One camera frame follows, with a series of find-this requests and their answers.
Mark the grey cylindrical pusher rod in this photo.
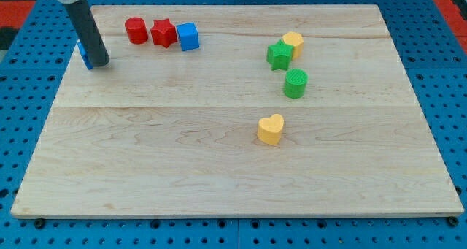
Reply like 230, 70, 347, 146
64, 0, 110, 67

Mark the blue triangle block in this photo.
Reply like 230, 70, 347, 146
77, 40, 93, 70

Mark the red cylinder block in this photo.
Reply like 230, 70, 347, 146
125, 17, 149, 45

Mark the blue pegboard base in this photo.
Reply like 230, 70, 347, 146
1, 0, 466, 248

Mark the red star block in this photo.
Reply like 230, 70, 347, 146
150, 18, 178, 48

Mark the blue cube block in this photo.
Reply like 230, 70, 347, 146
176, 22, 200, 51

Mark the wooden board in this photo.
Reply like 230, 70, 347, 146
11, 4, 464, 219

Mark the green star block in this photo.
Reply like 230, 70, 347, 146
266, 40, 293, 71

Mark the yellow heart block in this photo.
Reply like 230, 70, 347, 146
257, 114, 285, 145

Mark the yellow hexagon block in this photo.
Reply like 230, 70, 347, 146
282, 31, 304, 60

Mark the green cylinder block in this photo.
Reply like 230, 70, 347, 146
283, 69, 308, 99

